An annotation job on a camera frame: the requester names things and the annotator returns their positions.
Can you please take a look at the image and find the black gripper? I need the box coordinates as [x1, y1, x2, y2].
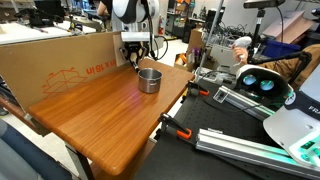
[120, 42, 148, 64]

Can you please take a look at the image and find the black and white marker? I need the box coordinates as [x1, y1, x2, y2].
[132, 62, 140, 73]

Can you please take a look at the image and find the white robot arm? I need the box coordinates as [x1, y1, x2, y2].
[113, 0, 160, 65]

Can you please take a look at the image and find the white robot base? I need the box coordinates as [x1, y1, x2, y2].
[263, 65, 320, 169]

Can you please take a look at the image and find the silver metal pot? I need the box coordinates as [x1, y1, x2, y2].
[138, 68, 162, 94]

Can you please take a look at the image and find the orange-tipped clamp near pot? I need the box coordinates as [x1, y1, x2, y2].
[185, 80, 209, 96]

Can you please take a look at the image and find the operator hand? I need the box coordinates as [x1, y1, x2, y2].
[233, 47, 248, 64]

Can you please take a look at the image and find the orange-tipped clamp front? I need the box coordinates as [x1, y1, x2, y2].
[155, 113, 192, 140]

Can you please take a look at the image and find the wooden table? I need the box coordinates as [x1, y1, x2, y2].
[29, 59, 194, 176]

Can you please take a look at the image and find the brown cardboard backdrop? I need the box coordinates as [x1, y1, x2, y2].
[0, 32, 125, 110]

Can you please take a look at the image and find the white VR controller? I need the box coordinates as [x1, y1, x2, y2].
[232, 36, 252, 66]

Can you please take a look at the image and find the black perforated breadboard table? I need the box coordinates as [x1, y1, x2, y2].
[135, 81, 320, 180]

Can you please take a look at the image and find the white VR headset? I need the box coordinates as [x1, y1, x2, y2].
[235, 64, 293, 100]

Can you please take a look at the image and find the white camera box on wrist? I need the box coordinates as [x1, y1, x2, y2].
[121, 32, 150, 42]

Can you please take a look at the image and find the aluminium extrusion rail long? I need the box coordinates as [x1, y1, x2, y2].
[213, 86, 274, 121]

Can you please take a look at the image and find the aluminium extrusion rail short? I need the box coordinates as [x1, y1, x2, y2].
[196, 129, 320, 180]

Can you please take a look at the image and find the black camera on tripod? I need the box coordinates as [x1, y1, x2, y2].
[243, 0, 285, 64]

